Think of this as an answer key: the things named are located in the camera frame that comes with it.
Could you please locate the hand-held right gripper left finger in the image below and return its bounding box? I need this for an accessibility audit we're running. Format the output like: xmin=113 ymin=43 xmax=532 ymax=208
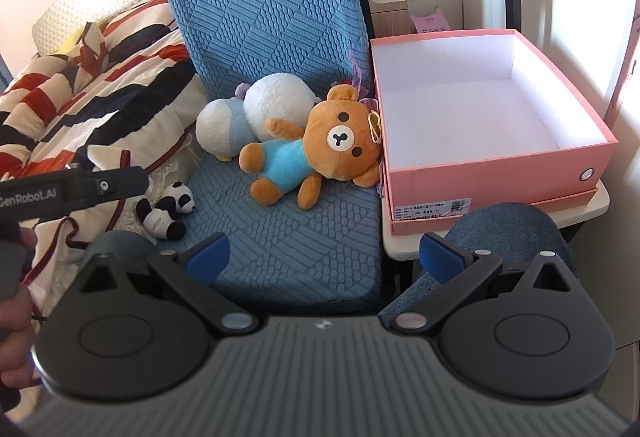
xmin=80 ymin=232 xmax=261 ymax=338

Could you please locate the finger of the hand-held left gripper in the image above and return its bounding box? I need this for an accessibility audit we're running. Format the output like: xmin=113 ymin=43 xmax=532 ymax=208
xmin=0 ymin=163 xmax=151 ymax=224

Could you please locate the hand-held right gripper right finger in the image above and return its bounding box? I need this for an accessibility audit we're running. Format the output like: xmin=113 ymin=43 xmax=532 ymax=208
xmin=390 ymin=232 xmax=575 ymax=338

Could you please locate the small panda plush toy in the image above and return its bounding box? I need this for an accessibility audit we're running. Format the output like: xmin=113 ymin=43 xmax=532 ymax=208
xmin=136 ymin=181 xmax=197 ymax=241

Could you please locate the pink cardboard box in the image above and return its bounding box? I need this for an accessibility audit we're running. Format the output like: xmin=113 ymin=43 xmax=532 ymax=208
xmin=370 ymin=29 xmax=620 ymax=212

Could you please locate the brown bear plush toy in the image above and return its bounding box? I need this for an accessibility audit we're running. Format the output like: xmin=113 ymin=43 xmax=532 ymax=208
xmin=238 ymin=84 xmax=383 ymax=210

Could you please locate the white and blue plush toy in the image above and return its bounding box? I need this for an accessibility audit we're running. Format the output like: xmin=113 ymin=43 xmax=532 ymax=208
xmin=196 ymin=73 xmax=322 ymax=162

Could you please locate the person's left hand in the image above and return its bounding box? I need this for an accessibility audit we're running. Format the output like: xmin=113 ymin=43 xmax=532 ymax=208
xmin=0 ymin=228 xmax=39 ymax=389

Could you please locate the blue jeans knee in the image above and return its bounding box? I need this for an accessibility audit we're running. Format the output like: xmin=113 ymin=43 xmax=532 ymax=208
xmin=377 ymin=203 xmax=579 ymax=324

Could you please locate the striped red black white blanket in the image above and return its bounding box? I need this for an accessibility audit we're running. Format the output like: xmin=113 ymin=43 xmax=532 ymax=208
xmin=0 ymin=0 xmax=211 ymax=318

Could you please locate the yellow cloth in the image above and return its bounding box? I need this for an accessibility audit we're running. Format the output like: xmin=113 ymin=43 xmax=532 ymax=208
xmin=56 ymin=28 xmax=85 ymax=56

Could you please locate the pink drink carton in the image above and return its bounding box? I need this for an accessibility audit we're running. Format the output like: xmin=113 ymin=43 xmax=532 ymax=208
xmin=410 ymin=7 xmax=452 ymax=36

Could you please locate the blue textured chair cover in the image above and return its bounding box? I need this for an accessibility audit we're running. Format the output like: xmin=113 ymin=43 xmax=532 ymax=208
xmin=146 ymin=0 xmax=387 ymax=318

